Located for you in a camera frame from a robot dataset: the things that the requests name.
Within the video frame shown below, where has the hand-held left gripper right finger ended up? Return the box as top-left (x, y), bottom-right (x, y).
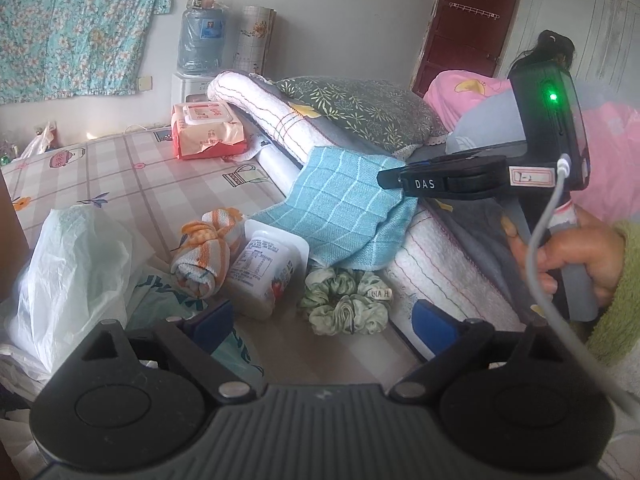
top-left (390, 299), bottom-right (556, 403)

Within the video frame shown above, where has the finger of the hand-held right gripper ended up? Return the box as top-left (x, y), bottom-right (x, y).
top-left (405, 154), bottom-right (507, 167)
top-left (377, 161), bottom-right (508, 200)

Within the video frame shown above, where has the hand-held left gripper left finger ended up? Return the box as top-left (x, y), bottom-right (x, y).
top-left (80, 301), bottom-right (253, 401)

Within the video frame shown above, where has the white teal printed plastic package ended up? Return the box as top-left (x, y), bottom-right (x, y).
top-left (125, 272), bottom-right (266, 378)

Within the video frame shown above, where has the light blue checked towel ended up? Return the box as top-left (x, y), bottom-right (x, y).
top-left (260, 145), bottom-right (418, 271)

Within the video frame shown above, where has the brown cardboard box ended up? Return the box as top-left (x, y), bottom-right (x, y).
top-left (0, 170), bottom-right (33, 306)

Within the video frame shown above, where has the person's right forearm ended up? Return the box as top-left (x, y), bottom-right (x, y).
top-left (582, 220), bottom-right (640, 366)

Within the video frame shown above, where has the person's right hand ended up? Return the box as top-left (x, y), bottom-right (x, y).
top-left (502, 207), bottom-right (626, 311)

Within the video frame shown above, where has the grey blue pillow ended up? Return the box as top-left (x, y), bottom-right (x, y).
top-left (445, 102), bottom-right (526, 156)

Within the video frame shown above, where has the orange striped towel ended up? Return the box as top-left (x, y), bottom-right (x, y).
top-left (170, 206), bottom-right (246, 301)

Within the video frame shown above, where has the white yogurt cup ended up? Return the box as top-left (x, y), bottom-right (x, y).
top-left (222, 220), bottom-right (311, 318)

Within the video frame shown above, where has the pink quilt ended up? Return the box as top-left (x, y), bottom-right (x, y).
top-left (424, 71), bottom-right (640, 221)

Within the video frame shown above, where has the green floral scrunchie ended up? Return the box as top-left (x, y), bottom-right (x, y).
top-left (299, 266), bottom-right (393, 337)

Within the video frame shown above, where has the grey floral pillow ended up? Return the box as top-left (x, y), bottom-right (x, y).
top-left (275, 76), bottom-right (448, 158)

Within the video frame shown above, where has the white wooden wardrobe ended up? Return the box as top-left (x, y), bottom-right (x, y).
top-left (505, 0), bottom-right (640, 106)

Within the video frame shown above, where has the dark red door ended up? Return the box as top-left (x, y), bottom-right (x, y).
top-left (411, 0), bottom-right (531, 98)

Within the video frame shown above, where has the white hook rack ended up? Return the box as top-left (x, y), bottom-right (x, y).
top-left (448, 2), bottom-right (501, 22)

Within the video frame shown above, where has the white plastic bag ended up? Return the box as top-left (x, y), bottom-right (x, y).
top-left (0, 205), bottom-right (146, 376)

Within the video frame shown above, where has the checked printed bed sheet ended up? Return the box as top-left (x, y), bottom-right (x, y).
top-left (0, 130), bottom-right (421, 386)

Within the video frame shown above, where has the pink wet wipes pack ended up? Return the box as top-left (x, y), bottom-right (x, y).
top-left (171, 101), bottom-right (251, 161)

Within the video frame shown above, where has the white grey folded quilt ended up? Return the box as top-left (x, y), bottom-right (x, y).
top-left (207, 71), bottom-right (536, 361)

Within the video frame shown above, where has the printed plastic sheet roll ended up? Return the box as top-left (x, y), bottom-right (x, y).
top-left (234, 6), bottom-right (277, 77)

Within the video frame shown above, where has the white water dispenser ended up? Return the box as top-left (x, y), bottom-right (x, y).
top-left (171, 72), bottom-right (216, 111)

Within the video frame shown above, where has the clear plastic bag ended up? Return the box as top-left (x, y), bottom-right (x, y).
top-left (20, 122), bottom-right (58, 158)

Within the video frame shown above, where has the blue water jug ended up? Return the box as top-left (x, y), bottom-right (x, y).
top-left (177, 7), bottom-right (226, 77)

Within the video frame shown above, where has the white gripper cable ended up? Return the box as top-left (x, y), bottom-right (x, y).
top-left (529, 155), bottom-right (640, 413)

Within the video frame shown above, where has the teal floral wall cloth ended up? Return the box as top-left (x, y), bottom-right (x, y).
top-left (0, 0), bottom-right (178, 106)

